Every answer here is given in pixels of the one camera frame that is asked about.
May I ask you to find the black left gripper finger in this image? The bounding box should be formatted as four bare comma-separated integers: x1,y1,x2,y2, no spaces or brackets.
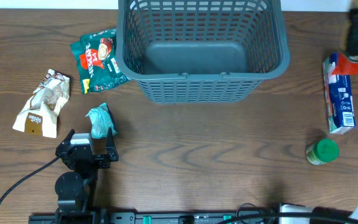
64,129,75,144
106,128,116,154

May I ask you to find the green Nescafe coffee bag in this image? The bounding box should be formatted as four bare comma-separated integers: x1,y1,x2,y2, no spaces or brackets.
70,29,131,95

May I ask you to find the teal crumpled snack packet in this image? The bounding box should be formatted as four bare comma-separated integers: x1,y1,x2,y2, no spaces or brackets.
86,103,117,139

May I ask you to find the orange tan noodle packet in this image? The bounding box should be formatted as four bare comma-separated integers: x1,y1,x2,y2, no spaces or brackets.
335,0,358,75

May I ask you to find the blue tissue pack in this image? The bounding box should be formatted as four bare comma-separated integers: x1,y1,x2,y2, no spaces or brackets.
322,52,356,134

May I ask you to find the grey plastic basket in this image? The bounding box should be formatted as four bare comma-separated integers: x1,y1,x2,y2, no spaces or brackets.
116,0,290,104

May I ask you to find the white brown snack bag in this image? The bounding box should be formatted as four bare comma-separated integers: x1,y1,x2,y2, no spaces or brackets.
12,69,70,138

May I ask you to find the green lid jar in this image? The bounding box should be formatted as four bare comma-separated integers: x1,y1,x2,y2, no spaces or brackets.
305,139,339,166

